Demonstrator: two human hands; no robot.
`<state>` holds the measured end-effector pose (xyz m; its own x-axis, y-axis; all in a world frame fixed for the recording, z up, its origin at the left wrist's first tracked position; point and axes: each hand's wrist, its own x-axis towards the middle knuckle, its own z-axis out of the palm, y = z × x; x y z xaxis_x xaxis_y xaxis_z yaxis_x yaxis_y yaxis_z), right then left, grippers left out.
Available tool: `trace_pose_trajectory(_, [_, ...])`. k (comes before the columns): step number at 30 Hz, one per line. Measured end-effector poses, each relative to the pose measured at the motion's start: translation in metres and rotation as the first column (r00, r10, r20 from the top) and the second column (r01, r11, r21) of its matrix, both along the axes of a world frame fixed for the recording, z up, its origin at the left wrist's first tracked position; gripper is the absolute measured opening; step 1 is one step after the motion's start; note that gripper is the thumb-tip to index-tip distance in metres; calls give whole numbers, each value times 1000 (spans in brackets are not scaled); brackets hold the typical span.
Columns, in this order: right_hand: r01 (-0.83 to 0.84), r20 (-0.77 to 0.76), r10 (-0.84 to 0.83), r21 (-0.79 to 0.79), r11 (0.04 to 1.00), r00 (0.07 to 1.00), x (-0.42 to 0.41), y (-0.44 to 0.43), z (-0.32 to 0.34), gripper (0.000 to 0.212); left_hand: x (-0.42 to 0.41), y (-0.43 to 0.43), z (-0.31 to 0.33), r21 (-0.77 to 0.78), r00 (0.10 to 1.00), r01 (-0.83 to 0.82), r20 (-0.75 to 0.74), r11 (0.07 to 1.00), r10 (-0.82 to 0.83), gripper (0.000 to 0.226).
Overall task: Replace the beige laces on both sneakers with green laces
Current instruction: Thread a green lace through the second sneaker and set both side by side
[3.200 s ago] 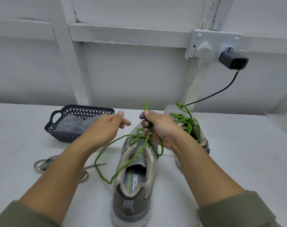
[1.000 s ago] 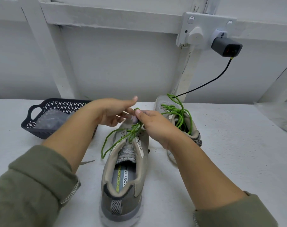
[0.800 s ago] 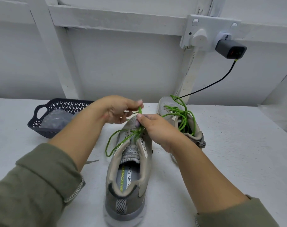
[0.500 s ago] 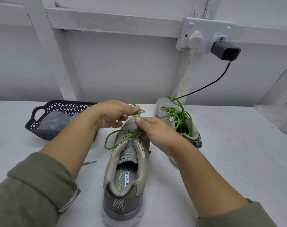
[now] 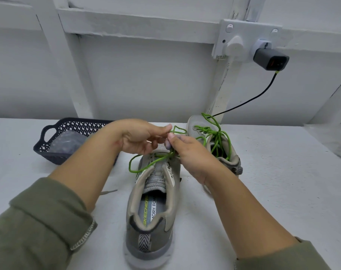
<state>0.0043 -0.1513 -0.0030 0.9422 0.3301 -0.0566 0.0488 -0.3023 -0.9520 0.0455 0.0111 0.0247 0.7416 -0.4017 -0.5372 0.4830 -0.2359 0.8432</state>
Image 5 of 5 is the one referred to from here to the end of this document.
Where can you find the person's right hand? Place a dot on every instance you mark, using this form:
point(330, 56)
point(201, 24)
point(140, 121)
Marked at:
point(196, 157)

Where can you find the person's left hand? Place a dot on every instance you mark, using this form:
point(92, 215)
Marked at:
point(139, 137)

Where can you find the green shoelace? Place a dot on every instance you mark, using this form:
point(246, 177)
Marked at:
point(218, 135)
point(153, 160)

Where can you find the gray sneaker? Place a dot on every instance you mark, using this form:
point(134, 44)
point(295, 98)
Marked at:
point(149, 236)
point(233, 164)

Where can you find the clear plastic bag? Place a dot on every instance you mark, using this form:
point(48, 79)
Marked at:
point(69, 142)

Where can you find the person's right forearm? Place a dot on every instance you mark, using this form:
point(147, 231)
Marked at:
point(255, 227)

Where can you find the person's left forearm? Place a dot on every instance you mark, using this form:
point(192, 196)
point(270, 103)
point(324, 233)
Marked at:
point(47, 216)

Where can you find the dark plastic lattice basket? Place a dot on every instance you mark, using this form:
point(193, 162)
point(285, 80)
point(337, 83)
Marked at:
point(44, 149)

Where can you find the white plug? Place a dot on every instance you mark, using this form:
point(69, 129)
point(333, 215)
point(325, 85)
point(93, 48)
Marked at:
point(234, 46)

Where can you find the gray charger adapter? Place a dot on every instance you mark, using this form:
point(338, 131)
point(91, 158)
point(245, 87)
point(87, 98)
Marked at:
point(270, 59)

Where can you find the white wall socket plate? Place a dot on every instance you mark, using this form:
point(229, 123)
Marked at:
point(246, 29)

